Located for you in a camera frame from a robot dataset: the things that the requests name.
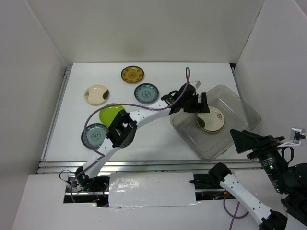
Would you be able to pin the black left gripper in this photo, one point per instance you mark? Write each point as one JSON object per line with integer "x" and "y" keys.
{"x": 202, "y": 107}

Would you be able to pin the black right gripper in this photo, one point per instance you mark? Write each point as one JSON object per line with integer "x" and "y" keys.
{"x": 243, "y": 139}

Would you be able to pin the large cream plate dark patch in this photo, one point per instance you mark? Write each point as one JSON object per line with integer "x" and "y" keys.
{"x": 211, "y": 122}

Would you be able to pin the large blue patterned plate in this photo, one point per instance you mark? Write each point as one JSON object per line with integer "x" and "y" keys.
{"x": 146, "y": 93}

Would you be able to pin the lime green plate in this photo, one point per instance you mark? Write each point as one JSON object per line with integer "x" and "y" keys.
{"x": 107, "y": 115}

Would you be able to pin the small blue patterned plate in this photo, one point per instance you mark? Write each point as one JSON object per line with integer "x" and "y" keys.
{"x": 95, "y": 135}

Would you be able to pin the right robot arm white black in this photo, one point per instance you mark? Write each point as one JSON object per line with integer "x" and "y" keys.
{"x": 289, "y": 180}

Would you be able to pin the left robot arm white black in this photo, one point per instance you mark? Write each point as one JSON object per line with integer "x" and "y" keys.
{"x": 105, "y": 141}

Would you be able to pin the clear plastic bin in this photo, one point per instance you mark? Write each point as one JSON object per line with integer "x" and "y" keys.
{"x": 238, "y": 115}

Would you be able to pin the yellow patterned plate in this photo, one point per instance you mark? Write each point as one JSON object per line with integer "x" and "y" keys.
{"x": 132, "y": 74}

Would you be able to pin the white front cover panel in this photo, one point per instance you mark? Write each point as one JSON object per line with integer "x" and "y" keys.
{"x": 158, "y": 189}

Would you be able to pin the cream plate with dark patch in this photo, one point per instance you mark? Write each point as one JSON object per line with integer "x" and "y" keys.
{"x": 96, "y": 94}

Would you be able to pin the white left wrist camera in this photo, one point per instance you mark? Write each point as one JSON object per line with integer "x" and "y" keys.
{"x": 196, "y": 84}

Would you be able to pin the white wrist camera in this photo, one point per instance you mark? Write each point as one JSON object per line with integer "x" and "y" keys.
{"x": 296, "y": 137}
{"x": 196, "y": 84}

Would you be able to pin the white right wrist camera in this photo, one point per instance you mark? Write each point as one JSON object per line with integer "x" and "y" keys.
{"x": 296, "y": 137}

